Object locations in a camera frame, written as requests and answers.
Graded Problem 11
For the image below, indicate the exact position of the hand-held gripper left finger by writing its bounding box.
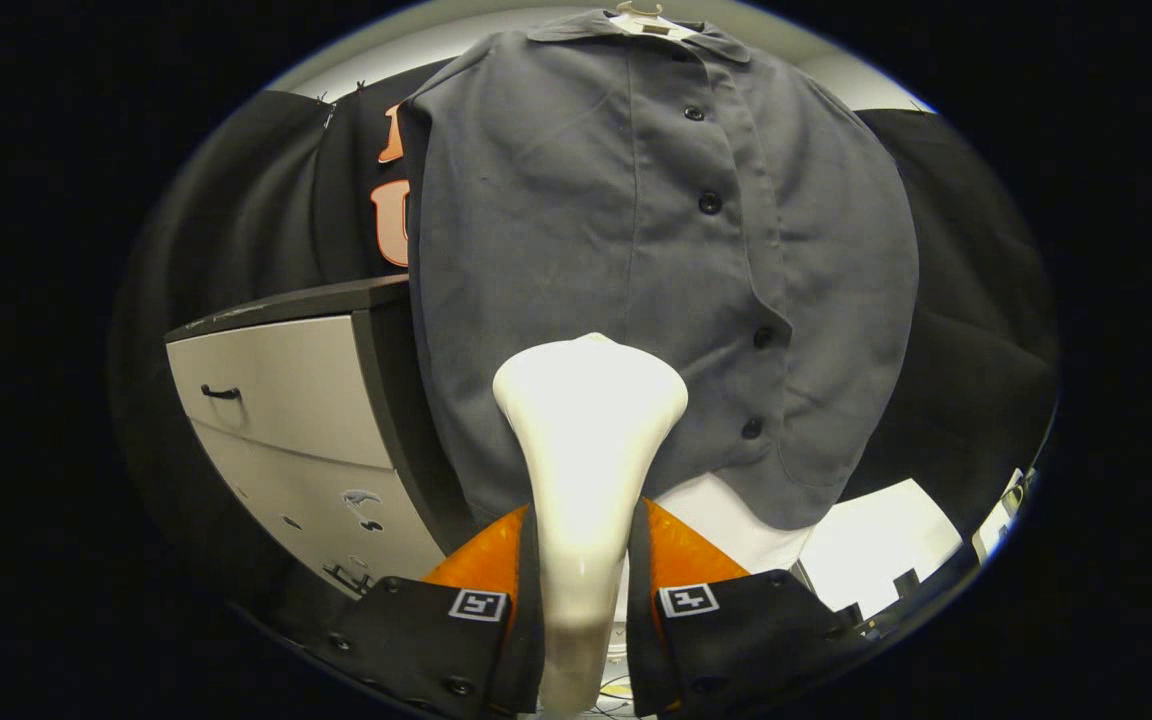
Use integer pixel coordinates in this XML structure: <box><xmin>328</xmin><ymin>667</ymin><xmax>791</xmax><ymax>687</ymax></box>
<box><xmin>326</xmin><ymin>503</ymin><xmax>545</xmax><ymax>719</ymax></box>

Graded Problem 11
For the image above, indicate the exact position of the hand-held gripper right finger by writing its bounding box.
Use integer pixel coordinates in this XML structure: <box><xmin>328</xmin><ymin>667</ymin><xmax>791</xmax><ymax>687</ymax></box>
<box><xmin>626</xmin><ymin>497</ymin><xmax>867</xmax><ymax>717</ymax></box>

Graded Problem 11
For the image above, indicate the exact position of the white garment steamer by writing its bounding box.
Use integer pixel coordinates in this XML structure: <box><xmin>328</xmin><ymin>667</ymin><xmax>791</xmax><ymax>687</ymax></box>
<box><xmin>492</xmin><ymin>333</ymin><xmax>689</xmax><ymax>719</ymax></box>

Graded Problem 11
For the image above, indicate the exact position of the grey button shirt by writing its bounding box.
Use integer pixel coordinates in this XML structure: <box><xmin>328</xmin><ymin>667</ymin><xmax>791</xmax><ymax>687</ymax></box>
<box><xmin>398</xmin><ymin>8</ymin><xmax>922</xmax><ymax>531</ymax></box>

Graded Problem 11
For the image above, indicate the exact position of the white mannequin torso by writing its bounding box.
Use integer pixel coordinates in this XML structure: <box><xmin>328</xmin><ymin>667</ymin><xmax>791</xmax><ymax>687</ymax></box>
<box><xmin>611</xmin><ymin>0</ymin><xmax>819</xmax><ymax>641</ymax></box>

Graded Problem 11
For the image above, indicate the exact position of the white table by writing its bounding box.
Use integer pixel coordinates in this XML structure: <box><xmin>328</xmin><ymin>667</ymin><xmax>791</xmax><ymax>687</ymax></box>
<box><xmin>794</xmin><ymin>478</ymin><xmax>965</xmax><ymax>621</ymax></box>

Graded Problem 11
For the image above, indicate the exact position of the grey drawer cabinet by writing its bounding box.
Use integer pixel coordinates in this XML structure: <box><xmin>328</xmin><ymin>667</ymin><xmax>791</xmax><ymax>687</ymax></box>
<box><xmin>164</xmin><ymin>275</ymin><xmax>482</xmax><ymax>601</ymax></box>

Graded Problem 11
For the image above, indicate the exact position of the black backdrop cloth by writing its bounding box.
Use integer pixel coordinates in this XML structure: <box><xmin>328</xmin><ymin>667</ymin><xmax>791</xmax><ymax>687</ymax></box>
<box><xmin>106</xmin><ymin>60</ymin><xmax>1062</xmax><ymax>641</ymax></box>

